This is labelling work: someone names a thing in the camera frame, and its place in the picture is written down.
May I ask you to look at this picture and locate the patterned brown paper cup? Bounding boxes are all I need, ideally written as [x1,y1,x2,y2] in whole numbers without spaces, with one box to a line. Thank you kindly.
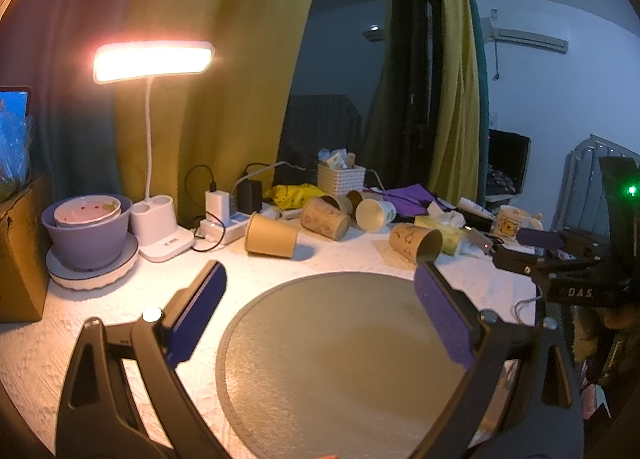
[300,198,350,241]

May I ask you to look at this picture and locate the white desk lamp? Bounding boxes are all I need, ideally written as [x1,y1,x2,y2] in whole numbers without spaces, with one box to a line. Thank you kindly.
[92,39,216,263]

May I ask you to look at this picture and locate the black monitor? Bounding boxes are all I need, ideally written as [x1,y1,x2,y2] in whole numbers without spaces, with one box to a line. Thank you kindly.
[486,130,530,196]

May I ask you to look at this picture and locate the white woven basket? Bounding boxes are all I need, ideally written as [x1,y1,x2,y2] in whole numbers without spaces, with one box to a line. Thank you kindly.
[317,164,367,196]

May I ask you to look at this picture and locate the yellow cloth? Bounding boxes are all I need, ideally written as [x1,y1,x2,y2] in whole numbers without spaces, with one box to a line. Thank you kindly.
[262,184,324,211]

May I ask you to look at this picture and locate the yellow green curtain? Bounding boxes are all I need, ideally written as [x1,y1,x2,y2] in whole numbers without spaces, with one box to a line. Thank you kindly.
[115,0,480,220]

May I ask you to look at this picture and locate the cardboard box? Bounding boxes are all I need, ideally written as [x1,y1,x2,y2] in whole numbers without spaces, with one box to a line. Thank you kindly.
[0,175,51,323]

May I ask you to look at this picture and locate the white green paper cup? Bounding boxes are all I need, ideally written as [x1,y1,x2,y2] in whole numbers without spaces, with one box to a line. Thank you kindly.
[356,199,397,233]

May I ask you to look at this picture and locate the white power strip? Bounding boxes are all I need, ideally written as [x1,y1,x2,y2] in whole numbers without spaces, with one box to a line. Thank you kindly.
[195,212,250,245]

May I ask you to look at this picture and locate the plain brown paper cup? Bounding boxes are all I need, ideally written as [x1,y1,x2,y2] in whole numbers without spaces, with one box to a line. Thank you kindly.
[244,213,297,259]

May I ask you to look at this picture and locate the white air conditioner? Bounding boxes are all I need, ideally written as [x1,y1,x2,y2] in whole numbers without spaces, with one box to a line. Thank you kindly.
[490,20,570,54]

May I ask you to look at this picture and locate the brown paper cup behind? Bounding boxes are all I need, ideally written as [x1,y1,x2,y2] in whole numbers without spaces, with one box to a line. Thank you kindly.
[320,190,381,217]

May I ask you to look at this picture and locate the white bear mug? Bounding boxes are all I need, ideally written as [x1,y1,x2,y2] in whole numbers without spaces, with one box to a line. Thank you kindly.
[491,205,544,241]

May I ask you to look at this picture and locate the brown patterned cup front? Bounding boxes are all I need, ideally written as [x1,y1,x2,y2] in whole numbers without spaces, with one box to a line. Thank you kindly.
[390,223,442,265]

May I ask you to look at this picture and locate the black power adapter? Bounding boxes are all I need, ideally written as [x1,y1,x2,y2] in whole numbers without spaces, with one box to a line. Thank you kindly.
[235,179,262,215]

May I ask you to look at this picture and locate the purple cloth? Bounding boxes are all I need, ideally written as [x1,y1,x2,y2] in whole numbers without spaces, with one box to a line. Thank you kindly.
[381,184,454,217]

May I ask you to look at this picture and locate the white charger plug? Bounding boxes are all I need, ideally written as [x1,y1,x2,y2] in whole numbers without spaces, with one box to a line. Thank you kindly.
[205,190,230,227]

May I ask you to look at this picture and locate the purple bowl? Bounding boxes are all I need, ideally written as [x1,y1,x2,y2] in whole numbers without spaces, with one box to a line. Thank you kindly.
[41,194,132,271]

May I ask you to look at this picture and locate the white patterned small bowl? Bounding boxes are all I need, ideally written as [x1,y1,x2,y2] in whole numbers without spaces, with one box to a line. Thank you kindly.
[53,194,122,227]

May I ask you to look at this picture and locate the round grey placemat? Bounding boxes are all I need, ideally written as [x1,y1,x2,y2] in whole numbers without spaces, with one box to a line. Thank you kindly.
[216,273,464,458]

